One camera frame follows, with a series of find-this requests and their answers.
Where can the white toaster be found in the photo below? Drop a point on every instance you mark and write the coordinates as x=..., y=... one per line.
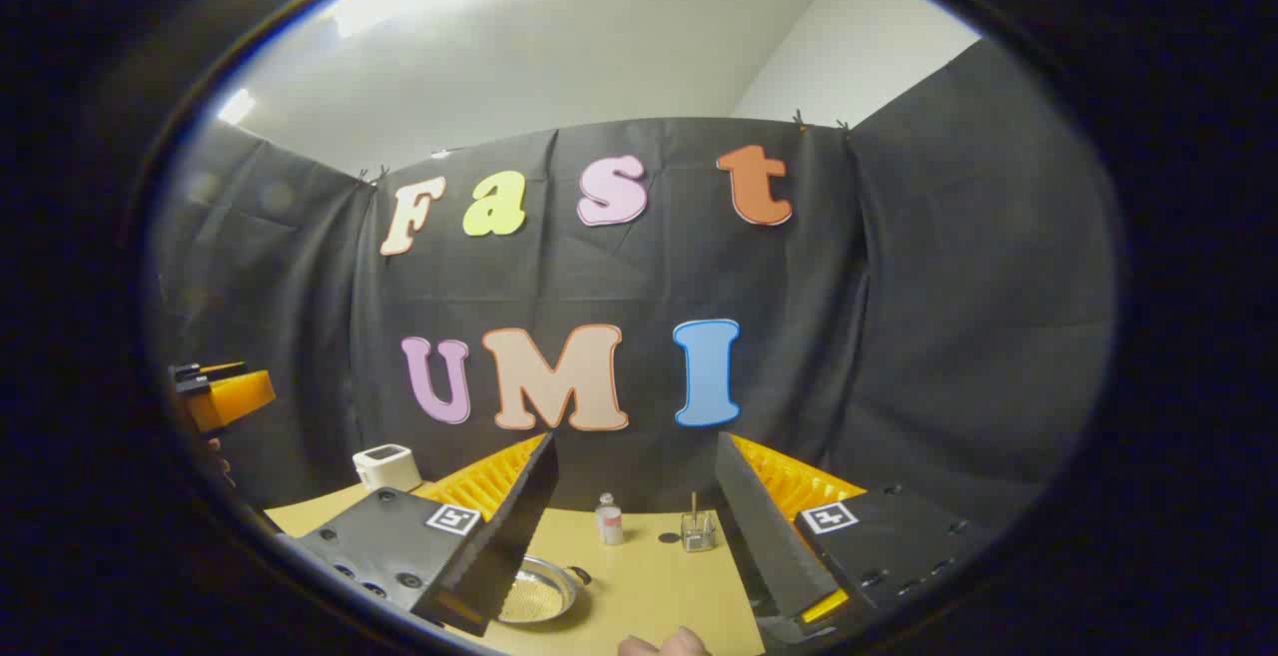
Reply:
x=385, y=466

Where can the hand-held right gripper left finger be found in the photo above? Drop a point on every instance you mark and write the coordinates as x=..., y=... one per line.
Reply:
x=519, y=526

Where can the black backdrop cloth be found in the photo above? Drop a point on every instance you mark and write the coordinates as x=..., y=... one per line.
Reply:
x=899, y=336

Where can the clear bottle with white label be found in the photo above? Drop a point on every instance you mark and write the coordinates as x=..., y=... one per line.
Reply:
x=609, y=524

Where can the pile of soybeans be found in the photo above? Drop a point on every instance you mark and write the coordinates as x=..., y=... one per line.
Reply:
x=529, y=598

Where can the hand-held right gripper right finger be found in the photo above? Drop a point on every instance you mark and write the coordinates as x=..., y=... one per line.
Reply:
x=764, y=536

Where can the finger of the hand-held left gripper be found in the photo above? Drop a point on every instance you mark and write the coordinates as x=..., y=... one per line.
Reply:
x=232, y=400

